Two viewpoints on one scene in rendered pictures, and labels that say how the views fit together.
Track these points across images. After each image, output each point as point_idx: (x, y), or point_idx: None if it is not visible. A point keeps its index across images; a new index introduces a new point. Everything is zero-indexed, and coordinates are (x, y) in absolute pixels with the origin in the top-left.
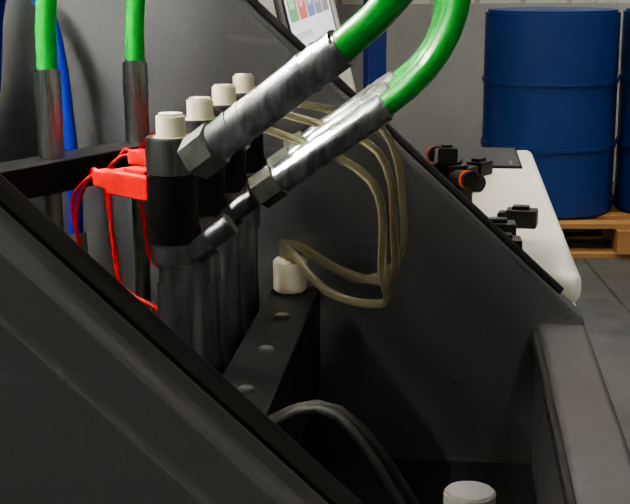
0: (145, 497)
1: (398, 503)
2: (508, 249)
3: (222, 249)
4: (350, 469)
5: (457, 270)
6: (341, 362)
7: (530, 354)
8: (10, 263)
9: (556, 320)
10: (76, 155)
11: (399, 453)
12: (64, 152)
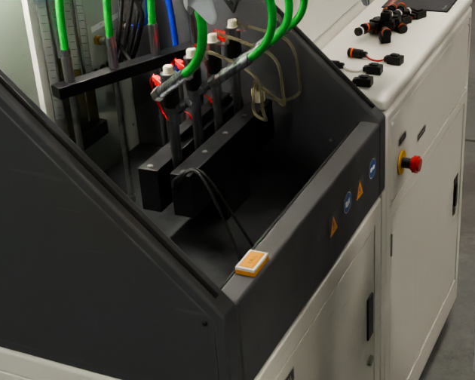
0: (90, 206)
1: (214, 201)
2: (348, 89)
3: (213, 93)
4: (286, 172)
5: (328, 96)
6: (285, 128)
7: None
8: (62, 159)
9: (368, 120)
10: (165, 53)
11: (308, 167)
12: (160, 53)
